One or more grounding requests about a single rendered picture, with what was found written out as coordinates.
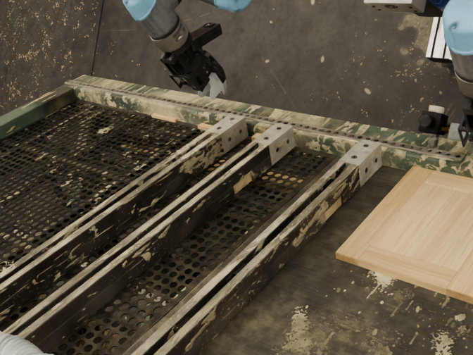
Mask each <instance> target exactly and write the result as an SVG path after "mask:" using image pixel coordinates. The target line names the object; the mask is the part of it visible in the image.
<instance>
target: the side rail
mask: <svg viewBox="0 0 473 355"><path fill-rule="evenodd" d="M74 100H76V96H75V93H74V89H73V88H72V87H65V86H61V87H59V88H57V89H55V90H53V91H51V92H49V93H47V94H45V95H43V96H41V97H39V98H37V99H35V100H33V101H31V102H29V103H27V104H25V105H23V106H21V107H19V108H17V109H15V110H13V111H11V112H9V113H7V114H5V115H3V116H1V117H0V139H3V138H4V137H7V136H9V135H10V134H12V133H14V132H16V131H18V130H20V129H22V128H24V127H25V126H27V125H29V124H31V123H33V122H35V121H36V120H39V119H40V118H43V117H44V116H47V115H48V114H50V113H52V112H54V111H56V110H58V109H59V108H61V107H63V106H65V105H67V104H69V103H71V102H73V101H74Z"/></svg>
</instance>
